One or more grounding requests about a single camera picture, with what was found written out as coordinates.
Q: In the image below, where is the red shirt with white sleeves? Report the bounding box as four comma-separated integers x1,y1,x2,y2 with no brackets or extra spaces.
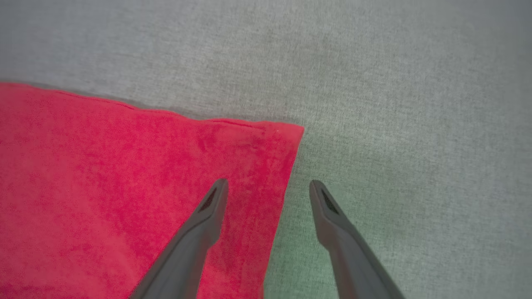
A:
0,82,305,299

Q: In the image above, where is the grey fabric sofa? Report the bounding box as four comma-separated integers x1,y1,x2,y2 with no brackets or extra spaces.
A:
0,0,532,299

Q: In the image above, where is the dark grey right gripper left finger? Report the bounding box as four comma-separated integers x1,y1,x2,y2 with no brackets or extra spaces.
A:
130,179,229,299

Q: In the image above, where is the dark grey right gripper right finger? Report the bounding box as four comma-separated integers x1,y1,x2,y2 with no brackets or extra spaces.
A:
309,180,406,299

